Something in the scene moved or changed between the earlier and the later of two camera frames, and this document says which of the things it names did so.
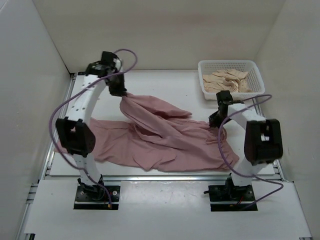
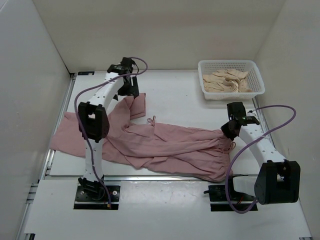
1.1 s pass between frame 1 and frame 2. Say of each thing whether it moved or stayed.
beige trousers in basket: stayed
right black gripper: moved
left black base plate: stayed
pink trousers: moved
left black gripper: moved
